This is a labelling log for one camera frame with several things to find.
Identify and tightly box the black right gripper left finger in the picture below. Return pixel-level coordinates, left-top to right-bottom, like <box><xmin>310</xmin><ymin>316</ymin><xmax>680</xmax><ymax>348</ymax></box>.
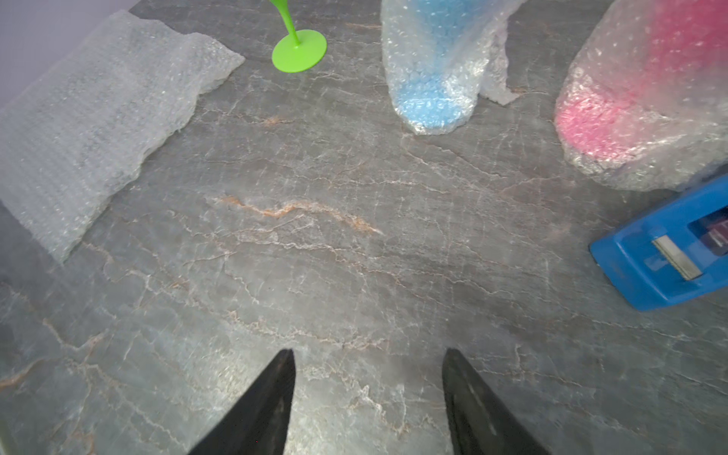
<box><xmin>191</xmin><ymin>349</ymin><xmax>296</xmax><ymax>455</ymax></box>

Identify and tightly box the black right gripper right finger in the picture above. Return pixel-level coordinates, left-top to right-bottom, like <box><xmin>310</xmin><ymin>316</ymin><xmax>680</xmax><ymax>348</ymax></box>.
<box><xmin>442</xmin><ymin>348</ymin><xmax>549</xmax><ymax>455</ymax></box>

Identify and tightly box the blue tape dispenser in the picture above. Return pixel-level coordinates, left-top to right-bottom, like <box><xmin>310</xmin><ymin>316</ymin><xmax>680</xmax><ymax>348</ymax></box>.
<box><xmin>589</xmin><ymin>176</ymin><xmax>727</xmax><ymax>311</ymax></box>

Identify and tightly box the bubble wrap sheet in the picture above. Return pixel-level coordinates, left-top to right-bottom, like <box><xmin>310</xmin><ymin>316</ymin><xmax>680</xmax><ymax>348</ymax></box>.
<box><xmin>380</xmin><ymin>0</ymin><xmax>522</xmax><ymax>135</ymax></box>
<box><xmin>555</xmin><ymin>1</ymin><xmax>727</xmax><ymax>191</ymax></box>
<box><xmin>1</xmin><ymin>11</ymin><xmax>245</xmax><ymax>262</ymax></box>

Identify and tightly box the pink plastic wine glass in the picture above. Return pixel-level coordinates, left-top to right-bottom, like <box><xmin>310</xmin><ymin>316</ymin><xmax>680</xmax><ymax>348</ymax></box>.
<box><xmin>555</xmin><ymin>1</ymin><xmax>727</xmax><ymax>162</ymax></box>

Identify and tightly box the blue plastic wine glass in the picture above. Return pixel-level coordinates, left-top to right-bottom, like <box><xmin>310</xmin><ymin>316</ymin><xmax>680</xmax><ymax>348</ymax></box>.
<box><xmin>387</xmin><ymin>1</ymin><xmax>489</xmax><ymax>134</ymax></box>

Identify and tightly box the green plastic wine glass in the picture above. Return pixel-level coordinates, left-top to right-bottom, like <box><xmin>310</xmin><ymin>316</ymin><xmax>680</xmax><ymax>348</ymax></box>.
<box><xmin>270</xmin><ymin>0</ymin><xmax>328</xmax><ymax>73</ymax></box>

